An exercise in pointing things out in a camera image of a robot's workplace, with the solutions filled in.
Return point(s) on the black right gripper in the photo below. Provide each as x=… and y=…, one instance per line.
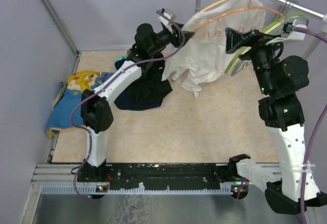
x=235, y=39

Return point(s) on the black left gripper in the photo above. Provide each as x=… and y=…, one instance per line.
x=178, y=42

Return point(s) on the orange hanger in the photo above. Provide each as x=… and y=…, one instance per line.
x=237, y=14

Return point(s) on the cream hanger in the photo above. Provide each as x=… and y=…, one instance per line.
x=236, y=64

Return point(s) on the off-white t-shirt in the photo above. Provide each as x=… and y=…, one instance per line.
x=203, y=59

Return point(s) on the teal t-shirt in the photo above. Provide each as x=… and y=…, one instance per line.
x=119, y=61

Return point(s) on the black t-shirt white trim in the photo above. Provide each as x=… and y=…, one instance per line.
x=150, y=86

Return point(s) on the dark navy t-shirt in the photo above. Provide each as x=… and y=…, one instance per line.
x=135, y=104

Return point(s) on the mint green hanger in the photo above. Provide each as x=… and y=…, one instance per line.
x=262, y=47

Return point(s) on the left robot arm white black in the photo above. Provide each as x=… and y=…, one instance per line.
x=95, y=105

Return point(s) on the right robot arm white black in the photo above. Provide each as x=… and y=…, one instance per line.
x=279, y=80

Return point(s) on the blue Pikachu t-shirt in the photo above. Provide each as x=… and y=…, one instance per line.
x=69, y=97

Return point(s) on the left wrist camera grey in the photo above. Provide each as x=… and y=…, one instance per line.
x=167, y=17

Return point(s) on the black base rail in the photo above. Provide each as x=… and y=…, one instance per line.
x=156, y=176

